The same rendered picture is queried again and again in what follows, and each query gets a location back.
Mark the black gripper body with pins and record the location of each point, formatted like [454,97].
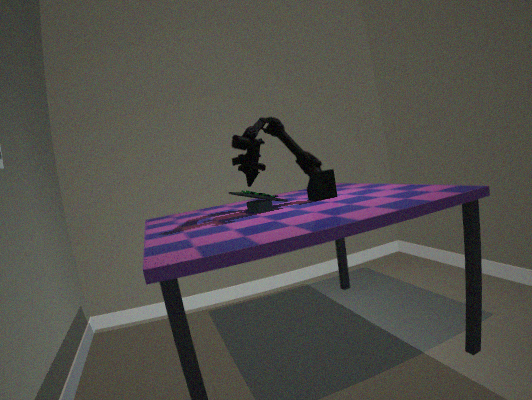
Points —
[253,162]

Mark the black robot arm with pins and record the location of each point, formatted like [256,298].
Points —
[305,160]

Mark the grey-green switch panel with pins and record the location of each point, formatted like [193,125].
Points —
[259,206]

